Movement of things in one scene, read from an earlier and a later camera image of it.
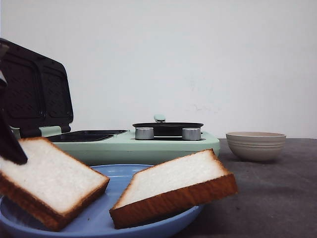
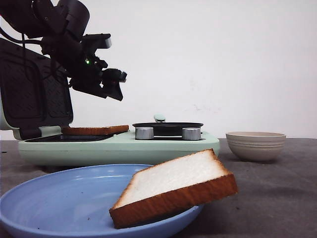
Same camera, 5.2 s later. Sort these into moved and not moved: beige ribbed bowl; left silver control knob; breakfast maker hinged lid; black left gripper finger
Moved: black left gripper finger
Not moved: left silver control knob; breakfast maker hinged lid; beige ribbed bowl
